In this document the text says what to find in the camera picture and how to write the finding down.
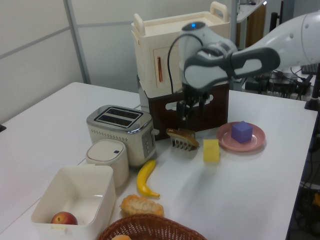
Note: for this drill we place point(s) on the wooden cabinet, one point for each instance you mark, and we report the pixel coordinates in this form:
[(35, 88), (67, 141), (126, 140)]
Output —
[(255, 25)]

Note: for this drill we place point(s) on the golden bread roll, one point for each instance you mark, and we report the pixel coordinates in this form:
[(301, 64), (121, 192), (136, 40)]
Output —
[(121, 237)]

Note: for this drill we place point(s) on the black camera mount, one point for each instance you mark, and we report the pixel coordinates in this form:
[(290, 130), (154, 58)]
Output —
[(311, 103)]

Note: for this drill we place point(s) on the brown wicker basket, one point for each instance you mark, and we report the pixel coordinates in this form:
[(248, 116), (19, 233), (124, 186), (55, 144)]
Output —
[(150, 227)]

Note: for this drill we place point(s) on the small white lidded bin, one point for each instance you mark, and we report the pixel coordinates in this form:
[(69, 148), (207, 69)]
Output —
[(105, 160)]

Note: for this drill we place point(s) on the yellow foam cube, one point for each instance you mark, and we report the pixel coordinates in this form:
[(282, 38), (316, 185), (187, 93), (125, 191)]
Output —
[(211, 151)]

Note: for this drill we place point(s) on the white plastic box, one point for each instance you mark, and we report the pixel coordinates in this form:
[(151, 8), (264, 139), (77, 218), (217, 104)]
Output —
[(75, 190)]

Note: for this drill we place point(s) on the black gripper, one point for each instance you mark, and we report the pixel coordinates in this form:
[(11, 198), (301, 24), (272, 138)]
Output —
[(193, 96)]

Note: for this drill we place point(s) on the yellow banana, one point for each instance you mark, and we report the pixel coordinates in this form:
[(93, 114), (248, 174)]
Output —
[(145, 177)]

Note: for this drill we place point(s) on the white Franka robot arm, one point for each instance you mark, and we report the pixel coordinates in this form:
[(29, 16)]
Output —
[(275, 40)]

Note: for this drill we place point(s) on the chrome and cream toaster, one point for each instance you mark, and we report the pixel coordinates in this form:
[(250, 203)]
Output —
[(112, 135)]

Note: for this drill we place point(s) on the pink plate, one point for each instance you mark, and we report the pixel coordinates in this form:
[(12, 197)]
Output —
[(257, 140)]

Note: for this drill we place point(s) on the dark brown wooden box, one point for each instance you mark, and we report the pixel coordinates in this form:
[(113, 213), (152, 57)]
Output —
[(162, 120)]

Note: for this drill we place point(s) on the long almond pastry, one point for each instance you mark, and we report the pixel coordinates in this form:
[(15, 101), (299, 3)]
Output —
[(140, 205)]

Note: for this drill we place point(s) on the brown bread slice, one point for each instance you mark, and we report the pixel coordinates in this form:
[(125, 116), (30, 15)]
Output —
[(185, 135)]

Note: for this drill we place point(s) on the red apple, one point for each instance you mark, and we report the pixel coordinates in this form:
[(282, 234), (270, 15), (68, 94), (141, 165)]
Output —
[(63, 218)]

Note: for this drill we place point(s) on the purple foam cube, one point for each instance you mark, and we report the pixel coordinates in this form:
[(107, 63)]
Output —
[(241, 132)]

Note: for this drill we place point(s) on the cream toy oven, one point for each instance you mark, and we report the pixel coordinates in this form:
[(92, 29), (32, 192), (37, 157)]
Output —
[(150, 50)]

